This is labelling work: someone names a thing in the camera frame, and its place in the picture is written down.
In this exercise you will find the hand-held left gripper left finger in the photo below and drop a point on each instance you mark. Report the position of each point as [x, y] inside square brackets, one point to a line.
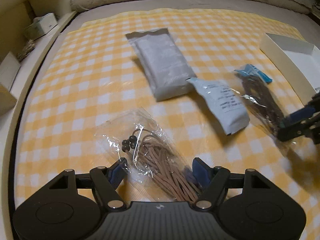
[117, 176]

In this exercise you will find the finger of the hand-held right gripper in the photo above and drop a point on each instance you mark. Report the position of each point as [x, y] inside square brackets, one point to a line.
[291, 133]
[297, 116]

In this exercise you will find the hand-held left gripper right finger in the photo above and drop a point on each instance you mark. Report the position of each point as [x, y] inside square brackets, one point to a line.
[200, 173]

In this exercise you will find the white cardboard box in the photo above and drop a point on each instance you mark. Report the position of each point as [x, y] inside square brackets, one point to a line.
[297, 62]

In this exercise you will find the small white labelled pouch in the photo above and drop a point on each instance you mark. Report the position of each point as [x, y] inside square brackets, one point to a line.
[225, 105]

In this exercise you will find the large white plastic packet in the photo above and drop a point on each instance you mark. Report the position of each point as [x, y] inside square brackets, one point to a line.
[162, 62]

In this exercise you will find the yellow checked blanket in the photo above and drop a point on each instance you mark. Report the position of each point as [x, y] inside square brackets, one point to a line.
[75, 80]

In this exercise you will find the brown cardboard box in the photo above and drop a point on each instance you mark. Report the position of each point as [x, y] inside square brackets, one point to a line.
[6, 100]

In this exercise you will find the bed with grey sheet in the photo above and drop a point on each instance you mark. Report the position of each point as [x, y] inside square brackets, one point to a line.
[62, 37]

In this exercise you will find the flat white box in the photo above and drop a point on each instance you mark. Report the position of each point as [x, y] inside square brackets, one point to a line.
[8, 71]

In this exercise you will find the woven straw bundle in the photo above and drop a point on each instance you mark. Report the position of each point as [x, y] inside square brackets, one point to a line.
[26, 50]

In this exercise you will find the white tissue box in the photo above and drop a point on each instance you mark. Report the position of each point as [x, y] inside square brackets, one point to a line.
[41, 26]

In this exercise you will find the wooden bedside shelf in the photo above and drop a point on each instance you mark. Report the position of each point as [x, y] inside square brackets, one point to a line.
[15, 7]

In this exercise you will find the wooden bed frame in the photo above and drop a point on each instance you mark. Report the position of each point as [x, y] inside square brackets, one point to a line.
[37, 60]

